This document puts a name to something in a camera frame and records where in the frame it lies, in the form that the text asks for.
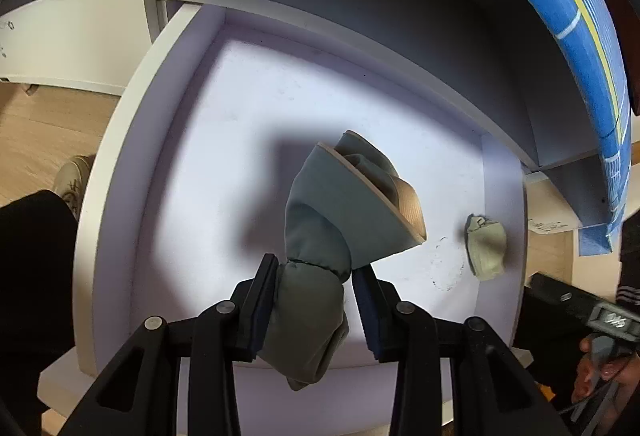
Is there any cream yellow sock roll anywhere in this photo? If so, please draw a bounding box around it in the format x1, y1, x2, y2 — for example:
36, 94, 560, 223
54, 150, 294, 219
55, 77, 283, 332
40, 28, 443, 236
464, 215, 506, 281

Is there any pale green cloth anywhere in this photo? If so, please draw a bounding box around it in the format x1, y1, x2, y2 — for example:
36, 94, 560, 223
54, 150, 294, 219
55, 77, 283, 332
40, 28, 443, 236
259, 130, 427, 392

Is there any person right hand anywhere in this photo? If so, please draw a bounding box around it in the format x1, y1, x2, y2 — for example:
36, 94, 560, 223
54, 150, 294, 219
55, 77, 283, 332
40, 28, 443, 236
572, 336, 639, 412

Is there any black trouser leg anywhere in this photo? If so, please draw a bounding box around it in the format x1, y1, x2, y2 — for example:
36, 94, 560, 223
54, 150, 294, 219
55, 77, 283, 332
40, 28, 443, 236
1, 190, 78, 435

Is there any open white drawer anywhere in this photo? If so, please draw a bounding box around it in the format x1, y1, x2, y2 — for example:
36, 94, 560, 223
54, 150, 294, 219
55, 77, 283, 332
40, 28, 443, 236
37, 2, 532, 436

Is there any white sneaker shoe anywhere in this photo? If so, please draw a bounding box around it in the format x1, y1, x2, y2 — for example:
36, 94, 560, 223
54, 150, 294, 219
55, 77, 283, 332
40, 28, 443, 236
52, 154, 96, 219

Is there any blue plaid cloth cover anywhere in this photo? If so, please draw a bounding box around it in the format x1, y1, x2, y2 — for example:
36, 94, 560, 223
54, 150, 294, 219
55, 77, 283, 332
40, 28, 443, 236
527, 0, 632, 255

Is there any white low cabinet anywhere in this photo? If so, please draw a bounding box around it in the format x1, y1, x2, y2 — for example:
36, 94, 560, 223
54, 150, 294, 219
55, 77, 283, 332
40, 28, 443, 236
1, 0, 605, 223

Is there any black cable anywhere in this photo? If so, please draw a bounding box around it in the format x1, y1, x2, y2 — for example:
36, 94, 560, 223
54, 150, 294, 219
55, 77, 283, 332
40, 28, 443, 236
556, 354, 637, 417

